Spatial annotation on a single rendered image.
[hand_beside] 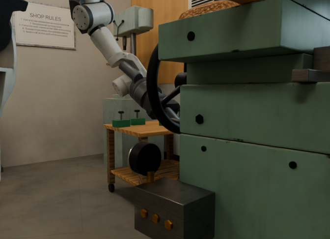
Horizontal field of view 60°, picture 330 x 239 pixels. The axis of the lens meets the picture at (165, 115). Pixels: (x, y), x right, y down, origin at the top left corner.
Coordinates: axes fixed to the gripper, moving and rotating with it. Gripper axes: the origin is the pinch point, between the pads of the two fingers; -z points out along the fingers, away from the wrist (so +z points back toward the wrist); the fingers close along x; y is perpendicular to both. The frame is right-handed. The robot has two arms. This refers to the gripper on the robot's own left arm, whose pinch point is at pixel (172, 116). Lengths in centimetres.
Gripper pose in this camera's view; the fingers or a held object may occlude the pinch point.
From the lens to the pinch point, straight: 88.0
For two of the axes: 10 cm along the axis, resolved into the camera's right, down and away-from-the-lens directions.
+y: 3.4, -8.3, -4.4
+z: -6.1, -5.5, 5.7
